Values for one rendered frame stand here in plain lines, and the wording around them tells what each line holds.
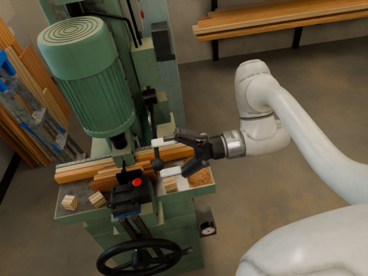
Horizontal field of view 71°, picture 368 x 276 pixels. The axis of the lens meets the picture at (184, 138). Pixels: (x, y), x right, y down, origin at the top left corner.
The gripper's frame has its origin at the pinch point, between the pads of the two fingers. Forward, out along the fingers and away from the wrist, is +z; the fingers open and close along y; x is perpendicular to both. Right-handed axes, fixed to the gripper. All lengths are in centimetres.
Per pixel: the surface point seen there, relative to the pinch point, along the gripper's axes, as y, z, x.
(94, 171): -15.9, 27.7, -16.1
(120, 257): -65, 31, -4
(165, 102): -0.3, -5.0, -31.1
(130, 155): -6.9, 11.1, -11.5
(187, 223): -45.6, -4.3, -3.0
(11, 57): -13, 104, -152
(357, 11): -41, -209, -187
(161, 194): -19.8, 3.0, -1.5
